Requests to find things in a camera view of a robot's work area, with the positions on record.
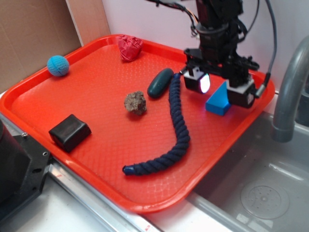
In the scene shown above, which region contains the red plastic tray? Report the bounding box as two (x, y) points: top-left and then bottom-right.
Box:
(0, 35), (275, 214)

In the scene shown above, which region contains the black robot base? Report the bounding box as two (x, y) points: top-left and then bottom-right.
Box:
(0, 122), (50, 223)

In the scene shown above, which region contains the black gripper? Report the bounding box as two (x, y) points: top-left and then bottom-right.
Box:
(183, 24), (259, 108)

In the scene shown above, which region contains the grey curved faucet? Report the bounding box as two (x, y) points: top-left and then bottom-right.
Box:
(271, 37), (309, 143)

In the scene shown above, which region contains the round sink drain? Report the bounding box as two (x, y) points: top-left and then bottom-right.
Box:
(240, 183), (289, 219)

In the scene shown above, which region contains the black rectangular block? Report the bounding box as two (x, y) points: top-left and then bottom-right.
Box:
(49, 114), (92, 152)

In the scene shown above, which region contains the brown cardboard panel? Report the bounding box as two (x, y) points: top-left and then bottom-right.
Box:
(0, 0), (110, 92)

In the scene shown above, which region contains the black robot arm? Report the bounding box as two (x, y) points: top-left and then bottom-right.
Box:
(155, 0), (259, 108)

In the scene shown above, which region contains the brown rough rock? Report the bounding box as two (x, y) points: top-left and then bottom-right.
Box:
(124, 91), (147, 116)

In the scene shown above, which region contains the dark blue twisted rope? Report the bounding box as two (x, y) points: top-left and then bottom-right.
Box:
(122, 73), (191, 177)

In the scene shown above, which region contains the blue rectangular block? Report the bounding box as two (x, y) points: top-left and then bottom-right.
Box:
(206, 82), (231, 116)

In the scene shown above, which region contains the grey plastic sink basin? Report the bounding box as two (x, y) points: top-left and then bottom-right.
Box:
(144, 113), (309, 232)

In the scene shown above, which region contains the grey sensor cable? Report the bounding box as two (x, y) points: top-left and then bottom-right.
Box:
(253, 0), (278, 99)

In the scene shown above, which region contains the light blue knitted ball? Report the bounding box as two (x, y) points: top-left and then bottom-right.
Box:
(47, 55), (70, 77)

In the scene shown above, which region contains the dark green oval object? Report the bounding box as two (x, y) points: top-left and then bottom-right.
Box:
(147, 68), (174, 99)

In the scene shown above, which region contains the red crumpled cloth heart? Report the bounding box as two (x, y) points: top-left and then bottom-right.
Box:
(118, 35), (144, 62)

